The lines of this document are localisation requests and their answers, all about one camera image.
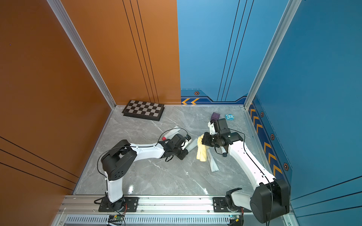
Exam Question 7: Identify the right green circuit board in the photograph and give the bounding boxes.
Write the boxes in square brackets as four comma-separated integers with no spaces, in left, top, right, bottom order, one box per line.
[228,215,244,225]

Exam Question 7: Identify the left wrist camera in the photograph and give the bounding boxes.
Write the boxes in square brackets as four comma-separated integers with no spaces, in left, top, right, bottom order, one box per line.
[183,135,192,149]

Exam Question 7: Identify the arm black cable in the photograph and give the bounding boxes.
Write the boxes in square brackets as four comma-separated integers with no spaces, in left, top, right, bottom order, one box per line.
[156,127,189,145]
[214,128,275,224]

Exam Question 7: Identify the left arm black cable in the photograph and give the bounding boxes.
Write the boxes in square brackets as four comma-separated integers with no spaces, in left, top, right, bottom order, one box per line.
[156,127,189,145]

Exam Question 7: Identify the purple cap toothpaste tube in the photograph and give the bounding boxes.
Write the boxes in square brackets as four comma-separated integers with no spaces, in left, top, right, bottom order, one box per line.
[206,148,219,172]

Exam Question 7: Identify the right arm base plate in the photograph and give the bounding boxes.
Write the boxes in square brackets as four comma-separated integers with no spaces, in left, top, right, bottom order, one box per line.
[212,196,252,213]

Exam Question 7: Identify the pink cap toothpaste tube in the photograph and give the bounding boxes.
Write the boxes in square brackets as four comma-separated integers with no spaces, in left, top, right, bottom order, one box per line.
[161,126,181,141]

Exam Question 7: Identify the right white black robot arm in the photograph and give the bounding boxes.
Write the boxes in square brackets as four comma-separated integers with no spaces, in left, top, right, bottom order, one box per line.
[202,119,290,223]

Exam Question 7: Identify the purple cube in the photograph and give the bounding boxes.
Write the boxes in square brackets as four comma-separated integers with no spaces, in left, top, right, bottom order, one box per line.
[210,112,220,122]

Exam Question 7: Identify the green circuit board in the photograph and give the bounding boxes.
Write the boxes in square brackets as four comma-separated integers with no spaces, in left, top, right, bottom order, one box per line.
[228,215,244,225]
[107,215,125,225]

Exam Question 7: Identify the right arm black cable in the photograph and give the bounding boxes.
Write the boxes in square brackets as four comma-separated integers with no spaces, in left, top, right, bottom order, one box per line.
[214,128,275,224]

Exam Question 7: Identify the aluminium front rail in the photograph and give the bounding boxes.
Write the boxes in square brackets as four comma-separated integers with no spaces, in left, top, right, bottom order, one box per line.
[57,195,233,216]

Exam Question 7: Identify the black cap toothpaste tube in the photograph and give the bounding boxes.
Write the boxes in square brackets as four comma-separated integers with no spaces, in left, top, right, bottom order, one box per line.
[220,147,228,157]

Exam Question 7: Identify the left green circuit board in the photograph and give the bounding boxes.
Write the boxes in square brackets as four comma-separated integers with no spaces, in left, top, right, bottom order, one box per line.
[107,215,125,225]

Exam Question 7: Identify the black white chessboard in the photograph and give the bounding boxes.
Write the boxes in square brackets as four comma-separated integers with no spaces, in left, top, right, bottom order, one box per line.
[122,100,165,121]

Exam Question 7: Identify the yellow microfibre cloth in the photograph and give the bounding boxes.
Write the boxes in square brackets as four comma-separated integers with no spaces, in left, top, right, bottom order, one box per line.
[196,135,207,162]

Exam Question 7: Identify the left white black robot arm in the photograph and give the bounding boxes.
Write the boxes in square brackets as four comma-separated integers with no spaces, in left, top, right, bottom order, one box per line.
[100,133,191,205]

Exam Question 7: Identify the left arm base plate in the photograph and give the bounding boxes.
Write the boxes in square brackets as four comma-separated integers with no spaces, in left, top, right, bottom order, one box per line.
[94,196,139,213]

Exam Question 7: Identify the green cap toothpaste tube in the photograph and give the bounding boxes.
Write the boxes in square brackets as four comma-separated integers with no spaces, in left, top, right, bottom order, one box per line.
[185,139,198,152]

